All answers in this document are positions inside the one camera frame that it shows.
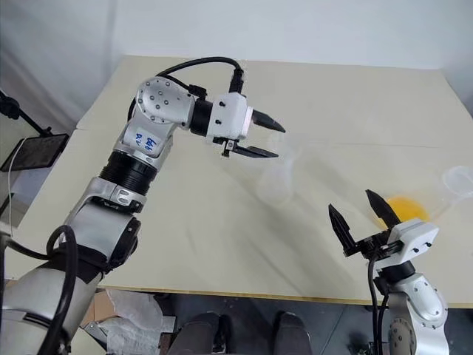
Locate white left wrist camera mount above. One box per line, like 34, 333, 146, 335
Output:
205, 92, 255, 143

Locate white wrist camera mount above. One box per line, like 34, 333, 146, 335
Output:
205, 92, 255, 143
387, 218, 440, 268

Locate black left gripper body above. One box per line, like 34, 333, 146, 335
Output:
212, 135, 242, 159

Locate crumpled white plastic wrap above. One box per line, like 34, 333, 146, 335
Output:
78, 291, 175, 355

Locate yellow round object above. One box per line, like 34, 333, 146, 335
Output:
372, 192, 445, 231

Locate white plastic bag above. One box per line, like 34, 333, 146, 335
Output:
106, 289, 164, 351

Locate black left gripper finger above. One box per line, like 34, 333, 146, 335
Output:
234, 144, 279, 160
252, 108, 287, 134

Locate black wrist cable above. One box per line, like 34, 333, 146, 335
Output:
157, 56, 246, 94
367, 254, 388, 355

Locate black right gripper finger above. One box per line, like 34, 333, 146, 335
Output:
365, 189, 402, 231
327, 203, 358, 253

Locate black tablet on stand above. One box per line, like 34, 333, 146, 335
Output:
0, 89, 70, 173

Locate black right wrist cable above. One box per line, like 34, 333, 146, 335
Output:
367, 254, 388, 355

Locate black left upper arm cable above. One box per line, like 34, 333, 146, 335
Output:
0, 224, 79, 355

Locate dark rounded shape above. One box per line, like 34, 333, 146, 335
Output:
176, 311, 231, 355
270, 311, 312, 355

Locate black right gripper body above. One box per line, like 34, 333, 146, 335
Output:
343, 230, 404, 260

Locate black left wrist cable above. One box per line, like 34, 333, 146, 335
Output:
157, 56, 246, 94

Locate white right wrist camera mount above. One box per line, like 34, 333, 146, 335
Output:
387, 218, 440, 268

